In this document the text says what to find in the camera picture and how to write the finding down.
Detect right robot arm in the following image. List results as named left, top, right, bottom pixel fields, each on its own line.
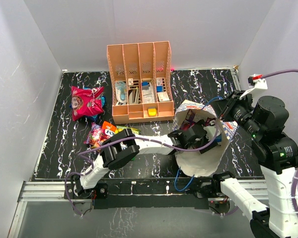
left=211, top=90, right=298, bottom=238

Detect blue snack box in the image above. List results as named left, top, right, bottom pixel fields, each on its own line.
left=215, top=133, right=225, bottom=144

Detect blue checkered paper bag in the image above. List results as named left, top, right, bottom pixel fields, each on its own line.
left=172, top=96, right=239, bottom=192

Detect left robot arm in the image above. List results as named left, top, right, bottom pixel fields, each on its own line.
left=73, top=124, right=220, bottom=198

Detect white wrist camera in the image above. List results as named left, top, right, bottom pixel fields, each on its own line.
left=239, top=74, right=268, bottom=100
left=204, top=125, right=222, bottom=142

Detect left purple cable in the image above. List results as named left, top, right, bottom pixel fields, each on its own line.
left=64, top=123, right=221, bottom=217

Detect purple snack packet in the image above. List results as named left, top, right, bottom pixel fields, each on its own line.
left=185, top=110, right=214, bottom=124

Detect green snack packet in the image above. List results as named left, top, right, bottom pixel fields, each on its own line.
left=115, top=125, right=141, bottom=135

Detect small pink snack packet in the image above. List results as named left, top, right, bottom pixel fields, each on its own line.
left=180, top=122, right=191, bottom=130

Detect yellow orange sticky notes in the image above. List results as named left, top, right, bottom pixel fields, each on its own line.
left=148, top=107, right=157, bottom=117

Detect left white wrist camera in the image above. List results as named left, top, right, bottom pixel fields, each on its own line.
left=204, top=125, right=222, bottom=142

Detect white red small box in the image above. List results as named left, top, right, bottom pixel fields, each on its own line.
left=157, top=91, right=170, bottom=102

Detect purple Fox's candy bag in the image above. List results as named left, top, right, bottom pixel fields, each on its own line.
left=84, top=122, right=102, bottom=146

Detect orange Fox's candy bag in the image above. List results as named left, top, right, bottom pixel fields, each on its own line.
left=95, top=121, right=117, bottom=147

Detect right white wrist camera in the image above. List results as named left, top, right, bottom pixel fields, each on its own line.
left=239, top=74, right=268, bottom=100

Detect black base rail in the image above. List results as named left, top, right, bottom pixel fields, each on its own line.
left=64, top=176, right=232, bottom=213

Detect orange desk organizer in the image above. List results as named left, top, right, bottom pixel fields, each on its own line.
left=107, top=41, right=174, bottom=124

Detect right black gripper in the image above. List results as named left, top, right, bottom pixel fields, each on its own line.
left=209, top=89, right=261, bottom=137

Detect pink red snack packet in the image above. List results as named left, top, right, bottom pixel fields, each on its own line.
left=71, top=85, right=105, bottom=121

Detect blue eraser block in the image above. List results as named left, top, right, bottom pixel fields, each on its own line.
left=142, top=82, right=150, bottom=91

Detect light blue tape dispenser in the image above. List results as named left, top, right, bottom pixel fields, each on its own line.
left=115, top=81, right=127, bottom=104

